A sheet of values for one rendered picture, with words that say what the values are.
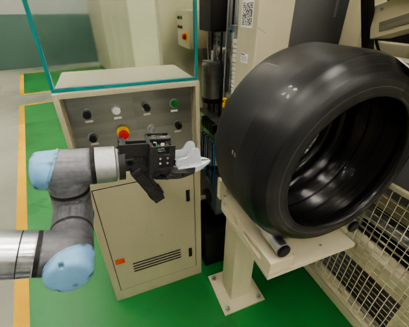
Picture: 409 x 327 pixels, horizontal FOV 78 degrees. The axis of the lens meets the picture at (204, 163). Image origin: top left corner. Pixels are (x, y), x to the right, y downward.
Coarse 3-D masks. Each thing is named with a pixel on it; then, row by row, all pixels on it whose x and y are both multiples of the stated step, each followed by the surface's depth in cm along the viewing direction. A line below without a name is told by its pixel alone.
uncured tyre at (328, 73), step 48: (288, 48) 66; (336, 48) 58; (240, 96) 65; (336, 96) 51; (384, 96) 55; (240, 144) 61; (288, 144) 53; (336, 144) 96; (384, 144) 81; (240, 192) 64; (288, 192) 98; (336, 192) 91
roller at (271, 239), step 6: (234, 198) 98; (258, 228) 84; (264, 234) 81; (270, 234) 79; (270, 240) 78; (276, 240) 77; (282, 240) 77; (276, 246) 76; (282, 246) 75; (288, 246) 75; (276, 252) 76; (282, 252) 75; (288, 252) 76
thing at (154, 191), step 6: (138, 168) 54; (132, 174) 53; (138, 174) 54; (144, 174) 54; (138, 180) 55; (144, 180) 55; (150, 180) 56; (144, 186) 56; (150, 186) 57; (156, 186) 59; (150, 192) 57; (156, 192) 58; (162, 192) 60; (150, 198) 59; (156, 198) 59; (162, 198) 60
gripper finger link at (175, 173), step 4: (176, 168) 56; (188, 168) 57; (192, 168) 57; (172, 172) 54; (176, 172) 55; (180, 172) 55; (184, 172) 56; (188, 172) 57; (192, 172) 57; (164, 176) 55; (168, 176) 54; (172, 176) 55; (176, 176) 55; (180, 176) 55; (184, 176) 56
